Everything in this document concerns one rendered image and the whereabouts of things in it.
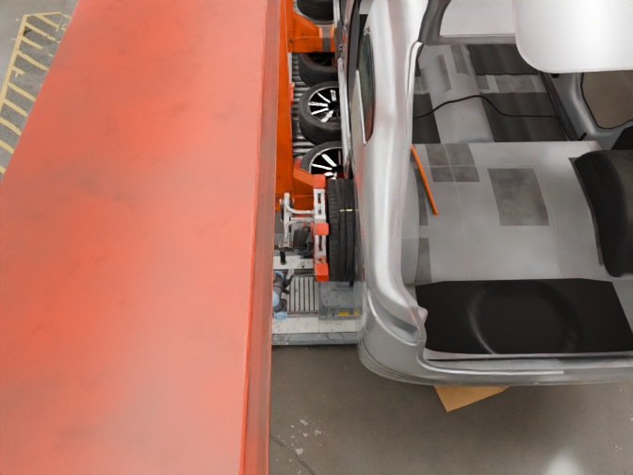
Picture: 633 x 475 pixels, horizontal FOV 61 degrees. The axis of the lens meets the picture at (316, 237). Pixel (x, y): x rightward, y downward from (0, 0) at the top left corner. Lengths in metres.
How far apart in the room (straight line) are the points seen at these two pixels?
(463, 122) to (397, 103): 1.44
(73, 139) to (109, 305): 0.21
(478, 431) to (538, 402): 0.48
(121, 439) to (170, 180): 0.25
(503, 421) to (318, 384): 1.26
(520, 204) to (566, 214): 0.28
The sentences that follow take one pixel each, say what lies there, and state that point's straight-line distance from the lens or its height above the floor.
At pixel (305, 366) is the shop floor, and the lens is 3.92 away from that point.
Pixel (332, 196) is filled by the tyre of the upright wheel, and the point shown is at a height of 1.18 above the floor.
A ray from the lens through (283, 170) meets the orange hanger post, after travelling 3.65.
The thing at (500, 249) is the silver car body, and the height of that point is 0.96.
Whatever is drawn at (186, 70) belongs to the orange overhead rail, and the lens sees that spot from 0.67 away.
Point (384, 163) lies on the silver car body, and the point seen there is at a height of 1.76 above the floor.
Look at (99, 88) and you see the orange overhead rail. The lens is 0.68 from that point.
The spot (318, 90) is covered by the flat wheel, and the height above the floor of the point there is 0.50.
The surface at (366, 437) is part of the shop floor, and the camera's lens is 3.77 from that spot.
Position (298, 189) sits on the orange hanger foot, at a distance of 3.83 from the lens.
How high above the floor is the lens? 3.62
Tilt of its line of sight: 54 degrees down
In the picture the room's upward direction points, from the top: straight up
